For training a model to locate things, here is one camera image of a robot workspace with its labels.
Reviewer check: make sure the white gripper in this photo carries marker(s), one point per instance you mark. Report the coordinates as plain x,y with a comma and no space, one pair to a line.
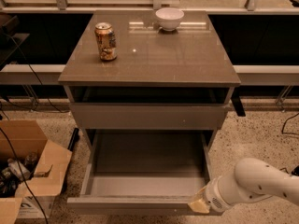
213,195

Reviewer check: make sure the grey drawer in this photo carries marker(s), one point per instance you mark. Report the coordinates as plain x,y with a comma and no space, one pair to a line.
143,173
149,117

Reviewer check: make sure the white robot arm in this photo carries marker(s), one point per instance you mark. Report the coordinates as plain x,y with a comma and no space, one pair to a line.
251,181

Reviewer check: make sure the grey drawer cabinet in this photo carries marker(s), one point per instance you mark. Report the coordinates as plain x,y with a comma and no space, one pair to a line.
188,66

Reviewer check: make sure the grey top drawer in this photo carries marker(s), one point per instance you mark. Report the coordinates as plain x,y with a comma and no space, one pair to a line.
149,117

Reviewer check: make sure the open cardboard box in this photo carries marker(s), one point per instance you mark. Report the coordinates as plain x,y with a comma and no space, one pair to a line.
33,198

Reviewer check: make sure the clutter inside cardboard box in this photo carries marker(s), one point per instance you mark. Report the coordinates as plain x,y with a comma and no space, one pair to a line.
15,172

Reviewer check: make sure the orange soda can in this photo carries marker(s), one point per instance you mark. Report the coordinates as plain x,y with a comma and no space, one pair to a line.
106,41

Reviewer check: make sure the white bowl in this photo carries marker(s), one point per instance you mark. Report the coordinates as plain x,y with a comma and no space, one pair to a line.
169,18

